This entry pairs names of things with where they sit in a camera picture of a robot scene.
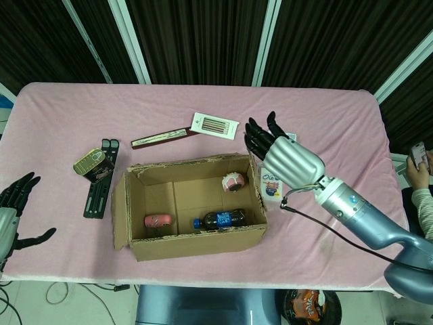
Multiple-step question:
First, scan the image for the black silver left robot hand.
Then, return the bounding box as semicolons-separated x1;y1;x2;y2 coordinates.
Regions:
0;171;58;270

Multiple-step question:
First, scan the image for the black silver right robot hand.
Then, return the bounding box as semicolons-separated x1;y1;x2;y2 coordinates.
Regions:
244;110;327;190

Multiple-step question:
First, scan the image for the brown cardboard shipping box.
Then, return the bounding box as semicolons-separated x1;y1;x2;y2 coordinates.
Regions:
112;152;268;262

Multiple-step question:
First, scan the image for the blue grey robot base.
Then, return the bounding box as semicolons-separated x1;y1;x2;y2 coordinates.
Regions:
135;285;282;325

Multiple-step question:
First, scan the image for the person's striped sleeve forearm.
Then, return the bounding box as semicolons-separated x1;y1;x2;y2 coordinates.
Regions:
402;186;433;234

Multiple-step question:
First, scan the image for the person's bare hand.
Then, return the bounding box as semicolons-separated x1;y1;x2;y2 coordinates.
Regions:
405;157;433;189

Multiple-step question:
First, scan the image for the clear plastic snack packet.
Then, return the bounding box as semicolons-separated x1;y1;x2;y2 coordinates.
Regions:
258;160;287;209

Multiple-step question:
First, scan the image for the white colour pencil pack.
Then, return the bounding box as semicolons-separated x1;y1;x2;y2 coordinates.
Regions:
189;112;240;142

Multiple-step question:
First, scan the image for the black folding stand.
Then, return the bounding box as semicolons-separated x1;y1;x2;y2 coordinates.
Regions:
83;137;121;220

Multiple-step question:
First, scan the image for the cola bottle blue label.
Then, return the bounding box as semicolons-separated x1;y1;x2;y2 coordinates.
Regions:
193;208;247;232

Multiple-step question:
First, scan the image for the gold black rectangular tin can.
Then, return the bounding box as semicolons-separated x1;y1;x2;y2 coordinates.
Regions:
73;148;116;184

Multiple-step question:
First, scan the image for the blue white board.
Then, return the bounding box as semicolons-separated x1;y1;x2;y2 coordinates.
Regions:
0;82;17;125

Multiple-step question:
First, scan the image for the white smartphone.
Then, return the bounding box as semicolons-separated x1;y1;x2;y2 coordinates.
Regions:
409;142;432;167

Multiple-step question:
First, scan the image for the dark red long slim case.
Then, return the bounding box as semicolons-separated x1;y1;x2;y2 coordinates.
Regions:
130;127;199;150

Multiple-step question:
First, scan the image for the orange snack bag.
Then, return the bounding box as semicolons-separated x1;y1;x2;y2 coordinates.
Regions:
287;290;326;321

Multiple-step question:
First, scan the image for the black round bin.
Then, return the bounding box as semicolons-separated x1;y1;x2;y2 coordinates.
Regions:
280;289;341;325

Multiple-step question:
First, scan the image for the pink small bottle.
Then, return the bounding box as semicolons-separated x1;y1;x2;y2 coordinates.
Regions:
144;213;174;230

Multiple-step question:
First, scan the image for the pink tablecloth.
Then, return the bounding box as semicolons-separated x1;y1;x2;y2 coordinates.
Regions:
0;82;420;292

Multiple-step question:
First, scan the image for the black floor cable bundle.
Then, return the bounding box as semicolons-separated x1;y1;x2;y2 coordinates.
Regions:
0;286;18;325

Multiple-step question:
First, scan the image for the thin grey floor cable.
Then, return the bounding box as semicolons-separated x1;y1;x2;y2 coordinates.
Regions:
45;282;71;305

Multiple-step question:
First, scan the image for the white grey shelf frame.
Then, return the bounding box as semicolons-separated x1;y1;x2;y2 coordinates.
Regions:
392;152;411;186

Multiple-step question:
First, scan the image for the white metal frame post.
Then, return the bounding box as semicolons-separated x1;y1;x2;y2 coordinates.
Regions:
252;0;282;87
62;0;112;84
373;32;433;104
108;0;152;85

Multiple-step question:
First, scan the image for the black floor cable with plug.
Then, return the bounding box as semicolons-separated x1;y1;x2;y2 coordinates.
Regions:
81;283;131;293

